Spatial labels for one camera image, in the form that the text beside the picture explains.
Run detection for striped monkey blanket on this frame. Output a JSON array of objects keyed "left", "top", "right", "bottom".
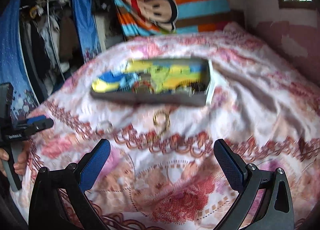
[{"left": 113, "top": 0, "right": 232, "bottom": 39}]

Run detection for blue smartwatch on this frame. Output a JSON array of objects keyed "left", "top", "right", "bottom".
[{"left": 118, "top": 73, "right": 139, "bottom": 92}]

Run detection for dark beaded bracelet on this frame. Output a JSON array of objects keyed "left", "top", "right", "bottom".
[{"left": 175, "top": 80, "right": 208, "bottom": 96}]

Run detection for gold chain bracelet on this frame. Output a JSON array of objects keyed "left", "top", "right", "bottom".
[{"left": 152, "top": 109, "right": 172, "bottom": 141}]

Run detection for left hand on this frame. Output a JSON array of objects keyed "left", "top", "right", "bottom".
[{"left": 0, "top": 141, "right": 29, "bottom": 176}]

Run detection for yellow blue cartoon paper liner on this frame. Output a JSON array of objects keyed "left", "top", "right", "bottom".
[{"left": 92, "top": 59, "right": 208, "bottom": 95}]

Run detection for blue patterned curtain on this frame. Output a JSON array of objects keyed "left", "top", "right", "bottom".
[{"left": 1, "top": 0, "right": 101, "bottom": 120}]

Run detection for floral pink white bedspread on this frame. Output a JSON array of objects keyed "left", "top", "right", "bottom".
[{"left": 12, "top": 24, "right": 319, "bottom": 229}]

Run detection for hanging clothes in wardrobe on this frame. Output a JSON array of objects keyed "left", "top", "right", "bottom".
[{"left": 19, "top": 0, "right": 84, "bottom": 102}]

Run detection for grey cardboard tray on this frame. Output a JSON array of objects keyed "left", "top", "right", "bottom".
[{"left": 91, "top": 57, "right": 215, "bottom": 107}]

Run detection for red string bracelet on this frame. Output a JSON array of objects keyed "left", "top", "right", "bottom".
[{"left": 133, "top": 81, "right": 155, "bottom": 94}]

